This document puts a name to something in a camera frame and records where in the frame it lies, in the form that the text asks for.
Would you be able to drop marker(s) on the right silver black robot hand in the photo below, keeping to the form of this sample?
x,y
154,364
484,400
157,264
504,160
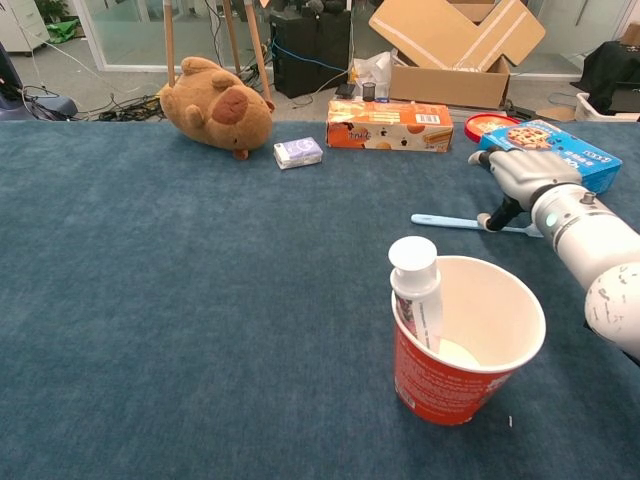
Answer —
x,y
535,172

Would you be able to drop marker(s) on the light blue toothbrush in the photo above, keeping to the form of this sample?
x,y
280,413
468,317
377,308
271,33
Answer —
x,y
445,221

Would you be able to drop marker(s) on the white toothpaste tube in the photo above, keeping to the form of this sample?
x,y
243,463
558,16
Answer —
x,y
415,270

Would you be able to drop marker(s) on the white paper cup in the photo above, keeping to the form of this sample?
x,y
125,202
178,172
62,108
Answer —
x,y
435,385

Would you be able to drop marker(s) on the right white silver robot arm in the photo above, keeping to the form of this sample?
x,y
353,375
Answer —
x,y
575,235

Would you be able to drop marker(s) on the blue cookie box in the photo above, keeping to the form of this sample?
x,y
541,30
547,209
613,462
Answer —
x,y
540,137

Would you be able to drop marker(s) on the brown cardboard box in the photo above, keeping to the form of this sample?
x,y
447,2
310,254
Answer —
x,y
450,85

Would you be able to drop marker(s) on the orange biscuit box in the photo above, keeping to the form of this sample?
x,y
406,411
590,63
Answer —
x,y
380,130

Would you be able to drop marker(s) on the small grey-blue card box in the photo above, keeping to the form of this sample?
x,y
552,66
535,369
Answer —
x,y
300,152

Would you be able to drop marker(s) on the red round lid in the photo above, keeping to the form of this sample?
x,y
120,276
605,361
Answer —
x,y
482,125

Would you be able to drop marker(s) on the black cloth covered object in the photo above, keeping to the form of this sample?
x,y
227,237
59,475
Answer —
x,y
615,70

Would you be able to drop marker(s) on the black mesh pen cup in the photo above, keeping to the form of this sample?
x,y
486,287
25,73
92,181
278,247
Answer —
x,y
369,92

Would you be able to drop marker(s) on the white plastic bag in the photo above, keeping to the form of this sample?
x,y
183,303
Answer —
x,y
372,67

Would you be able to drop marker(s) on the small black device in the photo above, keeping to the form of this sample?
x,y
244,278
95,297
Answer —
x,y
345,91

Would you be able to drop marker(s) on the black computer tower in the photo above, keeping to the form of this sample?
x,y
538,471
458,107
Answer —
x,y
310,55

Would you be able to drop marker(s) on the brown capybara plush toy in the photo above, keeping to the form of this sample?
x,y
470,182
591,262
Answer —
x,y
215,110

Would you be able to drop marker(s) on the wooden easel legs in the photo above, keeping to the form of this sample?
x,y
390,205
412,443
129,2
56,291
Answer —
x,y
170,40

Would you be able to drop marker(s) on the dark blue table mat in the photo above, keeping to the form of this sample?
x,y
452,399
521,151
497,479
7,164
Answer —
x,y
150,300

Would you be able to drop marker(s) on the dark blue machine base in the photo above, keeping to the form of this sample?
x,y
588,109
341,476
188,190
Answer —
x,y
55,107

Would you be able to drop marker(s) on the green bag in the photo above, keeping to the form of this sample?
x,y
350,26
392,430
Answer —
x,y
62,30

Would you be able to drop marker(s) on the white cabinet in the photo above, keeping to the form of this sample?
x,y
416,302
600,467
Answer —
x,y
20,25

